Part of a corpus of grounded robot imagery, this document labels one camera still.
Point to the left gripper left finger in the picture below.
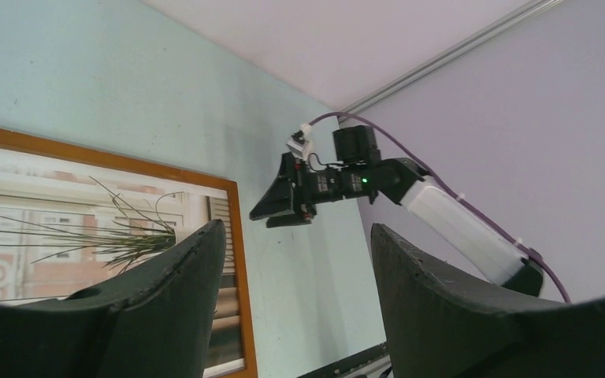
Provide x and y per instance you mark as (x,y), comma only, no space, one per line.
(154,320)

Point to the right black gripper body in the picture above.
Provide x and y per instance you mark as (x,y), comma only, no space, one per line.
(357,154)

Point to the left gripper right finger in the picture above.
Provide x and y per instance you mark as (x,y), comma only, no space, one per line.
(442,322)

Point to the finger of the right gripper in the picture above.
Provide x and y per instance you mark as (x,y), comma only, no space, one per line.
(278,202)
(288,221)

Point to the plant photo print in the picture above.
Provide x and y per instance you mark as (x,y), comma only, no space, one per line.
(65,226)

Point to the wooden picture frame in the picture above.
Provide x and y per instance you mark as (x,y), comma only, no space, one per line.
(231,349)

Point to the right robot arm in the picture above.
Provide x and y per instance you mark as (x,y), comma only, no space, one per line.
(407,184)

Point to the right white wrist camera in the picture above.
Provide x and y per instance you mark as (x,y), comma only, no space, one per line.
(299,145)

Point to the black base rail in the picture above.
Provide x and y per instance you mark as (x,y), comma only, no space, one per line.
(349,364)

